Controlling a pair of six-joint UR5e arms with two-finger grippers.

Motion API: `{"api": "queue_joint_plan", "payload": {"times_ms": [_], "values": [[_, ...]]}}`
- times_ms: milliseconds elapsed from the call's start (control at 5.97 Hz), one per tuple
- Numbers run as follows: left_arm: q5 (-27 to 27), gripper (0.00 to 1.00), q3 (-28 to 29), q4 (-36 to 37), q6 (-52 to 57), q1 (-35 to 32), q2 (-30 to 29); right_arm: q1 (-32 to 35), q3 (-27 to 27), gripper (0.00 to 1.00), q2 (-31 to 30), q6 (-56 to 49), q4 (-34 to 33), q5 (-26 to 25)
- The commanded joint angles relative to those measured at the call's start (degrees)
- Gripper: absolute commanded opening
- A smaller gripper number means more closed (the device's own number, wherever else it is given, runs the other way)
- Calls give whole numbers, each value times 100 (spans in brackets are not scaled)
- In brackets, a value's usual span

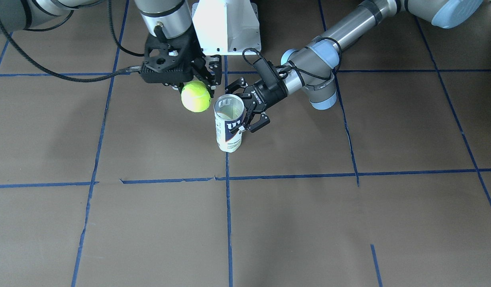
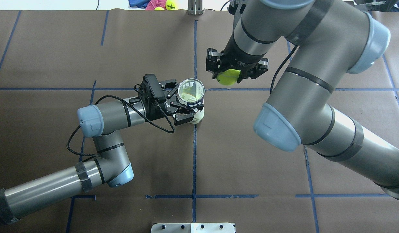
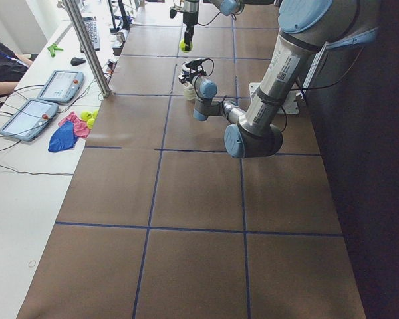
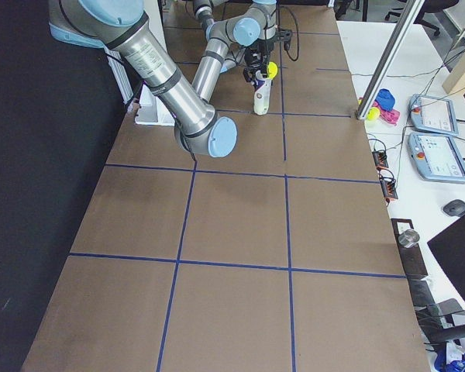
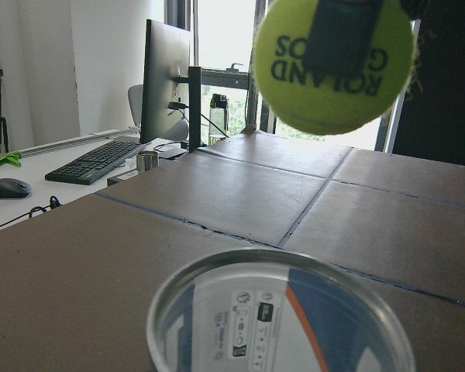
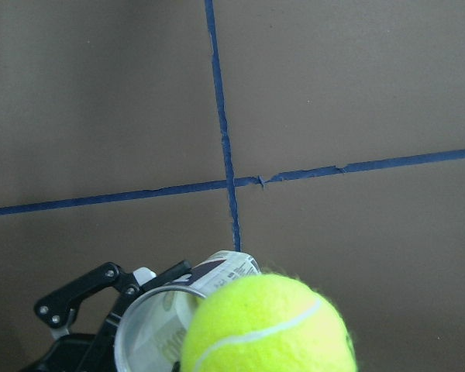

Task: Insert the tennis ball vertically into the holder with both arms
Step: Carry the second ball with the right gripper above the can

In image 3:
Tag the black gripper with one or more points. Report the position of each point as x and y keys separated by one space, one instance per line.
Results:
x=189 y=20
x=192 y=75

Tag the yellow tennis ball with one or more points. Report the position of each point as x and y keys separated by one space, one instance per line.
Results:
x=185 y=47
x=85 y=116

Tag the clear tennis ball can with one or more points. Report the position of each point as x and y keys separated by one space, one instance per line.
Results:
x=188 y=88

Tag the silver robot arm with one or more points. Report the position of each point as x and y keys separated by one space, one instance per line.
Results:
x=305 y=27
x=226 y=7

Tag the yellow tennis ball on desk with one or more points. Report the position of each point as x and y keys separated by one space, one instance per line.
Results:
x=85 y=116

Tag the metal cup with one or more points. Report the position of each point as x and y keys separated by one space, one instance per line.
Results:
x=121 y=36

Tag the black keyboard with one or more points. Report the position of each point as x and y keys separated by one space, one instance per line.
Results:
x=91 y=26

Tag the black computer mouse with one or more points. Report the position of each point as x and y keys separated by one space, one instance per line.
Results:
x=76 y=61

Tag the upper teach pendant tablet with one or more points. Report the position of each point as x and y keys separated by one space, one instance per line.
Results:
x=62 y=86

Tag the teach pendant tablet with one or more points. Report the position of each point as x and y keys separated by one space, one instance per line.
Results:
x=30 y=120
x=62 y=86

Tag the green plastic clamp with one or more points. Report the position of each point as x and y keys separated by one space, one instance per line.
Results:
x=53 y=48

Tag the lower teach pendant tablet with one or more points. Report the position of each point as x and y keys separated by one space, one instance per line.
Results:
x=30 y=120

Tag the seated person in black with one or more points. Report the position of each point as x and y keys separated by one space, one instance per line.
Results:
x=13 y=67

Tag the rubber band on desk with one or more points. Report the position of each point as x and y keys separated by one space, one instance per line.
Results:
x=32 y=263

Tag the aluminium frame post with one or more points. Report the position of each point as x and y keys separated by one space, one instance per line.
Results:
x=84 y=39

